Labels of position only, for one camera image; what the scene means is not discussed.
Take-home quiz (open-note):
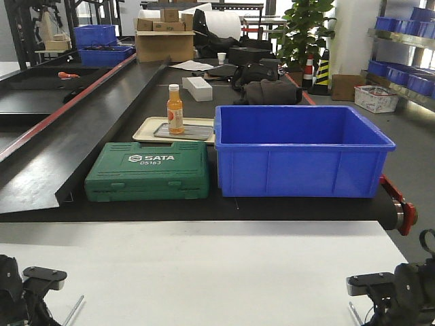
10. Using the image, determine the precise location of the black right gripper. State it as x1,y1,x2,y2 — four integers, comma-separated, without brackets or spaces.
367,259,434,325

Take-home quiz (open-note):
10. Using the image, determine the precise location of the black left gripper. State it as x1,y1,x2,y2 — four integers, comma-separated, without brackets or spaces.
1,255,51,325

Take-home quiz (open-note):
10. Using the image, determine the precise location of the green black cross screwdriver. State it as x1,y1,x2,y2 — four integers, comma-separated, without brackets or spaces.
62,295,84,326

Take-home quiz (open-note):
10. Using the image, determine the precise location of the beige plastic tray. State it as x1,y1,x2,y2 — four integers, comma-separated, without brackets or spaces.
133,117,215,145

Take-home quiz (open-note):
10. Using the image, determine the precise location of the green SATA tool case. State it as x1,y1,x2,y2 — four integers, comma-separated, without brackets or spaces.
84,141,210,202

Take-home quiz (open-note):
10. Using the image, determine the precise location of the large blue plastic bin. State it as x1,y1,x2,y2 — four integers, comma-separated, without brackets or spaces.
214,105,396,198

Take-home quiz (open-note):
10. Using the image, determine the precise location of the white plastic basket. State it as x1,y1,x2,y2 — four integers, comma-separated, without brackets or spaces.
354,85,398,113

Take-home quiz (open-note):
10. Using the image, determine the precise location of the brown cardboard box on floor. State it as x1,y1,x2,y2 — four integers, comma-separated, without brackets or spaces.
331,74,366,101

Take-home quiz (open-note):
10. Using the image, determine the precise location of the yellow black striped cone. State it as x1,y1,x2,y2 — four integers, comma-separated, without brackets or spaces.
308,49,330,96

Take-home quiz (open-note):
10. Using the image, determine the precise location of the orange juice bottle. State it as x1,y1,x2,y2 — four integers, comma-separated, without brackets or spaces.
167,84,184,134

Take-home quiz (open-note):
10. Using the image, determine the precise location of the red white traffic cone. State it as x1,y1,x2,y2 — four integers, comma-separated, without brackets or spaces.
302,54,313,90

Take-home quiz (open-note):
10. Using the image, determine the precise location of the steel shelf rack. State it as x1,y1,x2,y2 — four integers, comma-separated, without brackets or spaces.
362,1,434,111

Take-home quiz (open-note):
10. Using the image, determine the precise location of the dark grey cloth bundle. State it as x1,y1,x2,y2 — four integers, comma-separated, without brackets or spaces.
233,79,302,105

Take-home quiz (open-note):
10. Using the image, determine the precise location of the black bag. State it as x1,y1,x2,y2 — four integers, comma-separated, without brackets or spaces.
231,60,279,91

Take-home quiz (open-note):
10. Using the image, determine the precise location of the blue bin far left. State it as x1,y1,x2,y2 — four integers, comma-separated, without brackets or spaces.
73,24,135,67

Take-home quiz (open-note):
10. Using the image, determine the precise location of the white rectangular box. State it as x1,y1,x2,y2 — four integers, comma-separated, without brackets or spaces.
182,77,213,102

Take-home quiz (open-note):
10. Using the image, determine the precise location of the green potted plant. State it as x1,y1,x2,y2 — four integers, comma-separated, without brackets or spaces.
271,0,336,69

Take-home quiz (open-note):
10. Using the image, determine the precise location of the white paper cup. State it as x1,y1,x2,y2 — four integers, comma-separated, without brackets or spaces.
217,52,226,65

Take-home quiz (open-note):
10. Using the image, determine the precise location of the large open cardboard box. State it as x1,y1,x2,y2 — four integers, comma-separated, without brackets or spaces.
134,18,194,62

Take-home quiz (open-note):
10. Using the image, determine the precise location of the white foam roll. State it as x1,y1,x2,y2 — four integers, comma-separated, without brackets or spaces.
204,11,241,41

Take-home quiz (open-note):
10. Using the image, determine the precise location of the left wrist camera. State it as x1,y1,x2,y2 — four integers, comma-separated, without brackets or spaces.
22,266,67,291

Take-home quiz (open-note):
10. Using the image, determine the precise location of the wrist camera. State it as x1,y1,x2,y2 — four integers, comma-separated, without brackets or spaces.
346,272,394,297
22,266,67,291

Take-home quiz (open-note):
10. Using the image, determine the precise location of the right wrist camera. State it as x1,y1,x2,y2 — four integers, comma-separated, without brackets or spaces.
346,272,394,297

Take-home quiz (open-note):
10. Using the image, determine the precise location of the red conveyor end bracket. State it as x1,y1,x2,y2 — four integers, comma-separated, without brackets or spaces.
379,175,418,236

